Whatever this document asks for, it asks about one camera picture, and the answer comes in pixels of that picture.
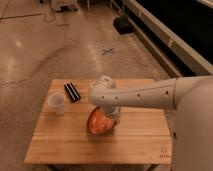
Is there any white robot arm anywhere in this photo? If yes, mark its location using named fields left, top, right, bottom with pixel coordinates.
left=88, top=75, right=213, bottom=171

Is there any black rectangular box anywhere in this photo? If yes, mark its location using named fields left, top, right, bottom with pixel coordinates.
left=64, top=83, right=81, bottom=102

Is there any floor cable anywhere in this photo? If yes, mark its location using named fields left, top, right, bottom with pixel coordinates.
left=42, top=9, right=57, bottom=24

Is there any wooden table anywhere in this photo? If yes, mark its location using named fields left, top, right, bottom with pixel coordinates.
left=25, top=79, right=172, bottom=165

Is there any long white bench rail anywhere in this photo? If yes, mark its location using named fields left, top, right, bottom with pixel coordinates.
left=109, top=0, right=213, bottom=78

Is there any clear plastic cup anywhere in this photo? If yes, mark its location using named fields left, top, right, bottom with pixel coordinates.
left=47, top=92, right=65, bottom=115

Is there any black bag on floor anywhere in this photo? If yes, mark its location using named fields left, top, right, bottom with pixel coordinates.
left=113, top=17, right=133, bottom=34

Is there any white machine base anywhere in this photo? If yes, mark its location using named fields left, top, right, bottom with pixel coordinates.
left=50, top=0, right=77, bottom=12

